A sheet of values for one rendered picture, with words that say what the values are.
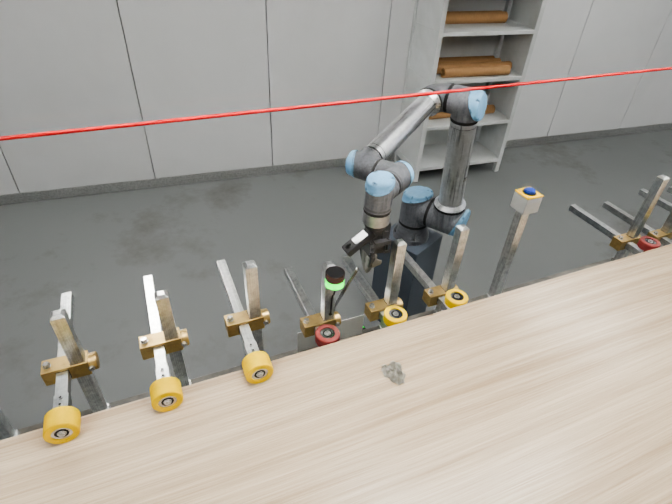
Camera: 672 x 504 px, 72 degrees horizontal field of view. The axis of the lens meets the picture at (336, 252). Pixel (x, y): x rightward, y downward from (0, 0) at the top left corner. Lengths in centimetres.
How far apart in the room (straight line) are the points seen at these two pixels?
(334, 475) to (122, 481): 50
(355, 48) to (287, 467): 342
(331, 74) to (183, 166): 146
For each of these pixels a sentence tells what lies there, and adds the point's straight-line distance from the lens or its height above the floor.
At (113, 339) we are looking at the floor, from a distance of 291.
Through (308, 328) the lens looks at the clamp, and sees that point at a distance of 157.
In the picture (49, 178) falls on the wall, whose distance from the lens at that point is 427.
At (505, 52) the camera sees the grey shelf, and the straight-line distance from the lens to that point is 468.
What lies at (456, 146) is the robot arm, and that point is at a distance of 206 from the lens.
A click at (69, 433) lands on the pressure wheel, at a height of 93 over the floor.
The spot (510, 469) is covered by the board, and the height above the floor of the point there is 90.
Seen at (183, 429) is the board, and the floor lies 90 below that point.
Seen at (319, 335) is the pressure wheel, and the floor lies 91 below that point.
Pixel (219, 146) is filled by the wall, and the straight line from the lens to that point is 410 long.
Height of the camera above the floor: 201
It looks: 37 degrees down
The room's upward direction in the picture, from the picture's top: 3 degrees clockwise
